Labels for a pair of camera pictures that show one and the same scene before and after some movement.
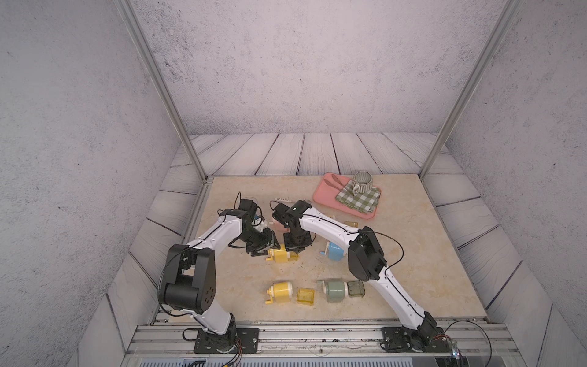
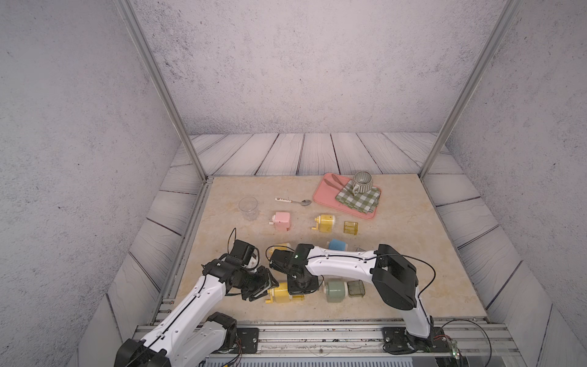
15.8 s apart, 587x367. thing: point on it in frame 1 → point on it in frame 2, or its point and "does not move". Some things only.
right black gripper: [296, 248] → [308, 290]
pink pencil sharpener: [280, 227] does not move
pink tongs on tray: [334, 184] does not move
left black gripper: [268, 241] → [266, 282]
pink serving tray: [327, 189] does not move
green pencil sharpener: [335, 290] does not move
